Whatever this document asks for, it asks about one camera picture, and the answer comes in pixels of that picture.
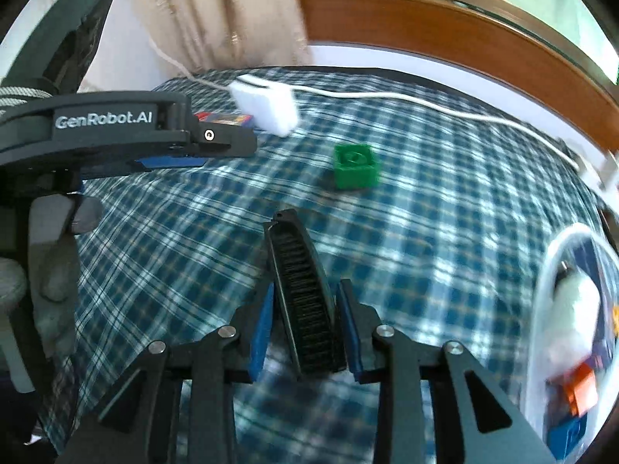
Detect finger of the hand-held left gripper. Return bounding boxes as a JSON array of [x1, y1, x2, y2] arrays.
[[130, 106, 258, 171]]

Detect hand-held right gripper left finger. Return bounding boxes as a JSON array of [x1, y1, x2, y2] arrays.
[[58, 280, 276, 464]]

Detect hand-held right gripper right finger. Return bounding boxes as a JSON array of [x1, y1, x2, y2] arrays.
[[336, 278, 557, 464]]

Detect black comb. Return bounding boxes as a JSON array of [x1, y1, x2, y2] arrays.
[[262, 209, 346, 379]]

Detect clear plastic bowl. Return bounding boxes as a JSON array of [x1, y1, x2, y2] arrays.
[[527, 222, 619, 464]]

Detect orange toy block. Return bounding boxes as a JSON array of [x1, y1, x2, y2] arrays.
[[563, 362, 600, 416]]

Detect blue toy block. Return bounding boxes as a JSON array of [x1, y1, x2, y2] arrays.
[[546, 416, 588, 460]]

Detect plaid desktop cloth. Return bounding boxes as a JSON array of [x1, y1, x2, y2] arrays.
[[39, 65, 619, 464]]

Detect person's left hand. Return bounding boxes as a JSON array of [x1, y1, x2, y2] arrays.
[[28, 192, 104, 359]]

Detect red and blue flat box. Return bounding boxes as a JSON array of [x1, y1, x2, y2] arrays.
[[193, 111, 255, 129]]

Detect white sponge block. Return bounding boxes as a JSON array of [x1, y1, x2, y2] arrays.
[[228, 75, 299, 137]]

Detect beige curtain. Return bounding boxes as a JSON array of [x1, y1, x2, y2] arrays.
[[121, 0, 313, 75]]

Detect green toy block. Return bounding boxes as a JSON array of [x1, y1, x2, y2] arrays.
[[333, 144, 382, 190]]

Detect white item in bowl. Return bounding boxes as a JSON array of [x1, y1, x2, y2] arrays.
[[546, 271, 603, 382]]

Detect white power strip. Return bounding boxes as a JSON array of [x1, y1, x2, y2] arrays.
[[575, 147, 619, 194]]

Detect white power cable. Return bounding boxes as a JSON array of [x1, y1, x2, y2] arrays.
[[150, 39, 581, 170]]

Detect wooden window frame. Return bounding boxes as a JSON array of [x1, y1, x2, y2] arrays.
[[290, 0, 619, 150]]

